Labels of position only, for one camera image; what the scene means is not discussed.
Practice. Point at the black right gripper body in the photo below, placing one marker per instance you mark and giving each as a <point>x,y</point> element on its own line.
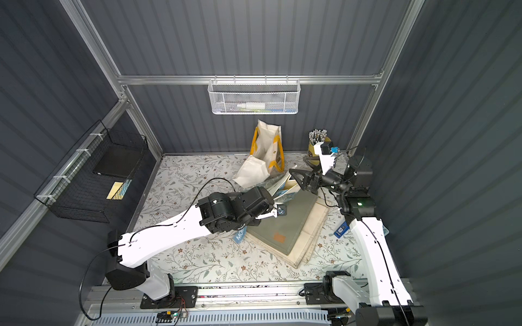
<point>312,182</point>

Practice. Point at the cream tote blue print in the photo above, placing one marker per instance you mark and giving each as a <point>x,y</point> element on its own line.
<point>282,190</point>

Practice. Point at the olive green canvas bag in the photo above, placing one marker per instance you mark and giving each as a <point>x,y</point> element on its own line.
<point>281,233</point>

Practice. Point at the cream tote bag front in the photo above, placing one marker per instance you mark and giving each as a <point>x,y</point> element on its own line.
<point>305,245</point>

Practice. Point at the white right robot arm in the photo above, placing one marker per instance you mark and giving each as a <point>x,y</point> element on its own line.
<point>385,301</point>

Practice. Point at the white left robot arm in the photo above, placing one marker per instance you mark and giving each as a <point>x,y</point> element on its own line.
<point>130,265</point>

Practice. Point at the yellow pencil cup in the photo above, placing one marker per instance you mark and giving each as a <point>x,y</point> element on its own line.
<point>312,159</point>

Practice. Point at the bundle of pencils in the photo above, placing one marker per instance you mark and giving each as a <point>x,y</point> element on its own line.
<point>317,136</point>

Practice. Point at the blue black marker device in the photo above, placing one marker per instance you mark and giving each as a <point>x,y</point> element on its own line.
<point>341,230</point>

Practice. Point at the white tube in basket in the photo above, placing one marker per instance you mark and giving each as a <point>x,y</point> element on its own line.
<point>251,106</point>

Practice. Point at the black notebook in basket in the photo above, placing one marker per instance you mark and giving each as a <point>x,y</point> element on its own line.
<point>118,161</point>

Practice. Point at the yellow sticky notepad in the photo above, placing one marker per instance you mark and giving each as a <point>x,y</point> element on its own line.
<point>117,191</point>

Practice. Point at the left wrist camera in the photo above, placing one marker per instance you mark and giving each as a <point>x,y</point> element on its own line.
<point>277,211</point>

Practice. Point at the cream tote yellow handles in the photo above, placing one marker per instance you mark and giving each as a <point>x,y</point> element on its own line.
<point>266,158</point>

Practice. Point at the white wire wall basket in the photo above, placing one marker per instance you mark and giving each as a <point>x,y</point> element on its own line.
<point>281,98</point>

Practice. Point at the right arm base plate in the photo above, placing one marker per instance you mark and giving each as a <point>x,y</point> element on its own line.
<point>314,293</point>

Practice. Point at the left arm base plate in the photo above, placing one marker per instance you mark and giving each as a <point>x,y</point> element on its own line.
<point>183,297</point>

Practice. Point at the black wire wall basket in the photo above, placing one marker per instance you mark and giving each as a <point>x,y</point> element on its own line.
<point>76,193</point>

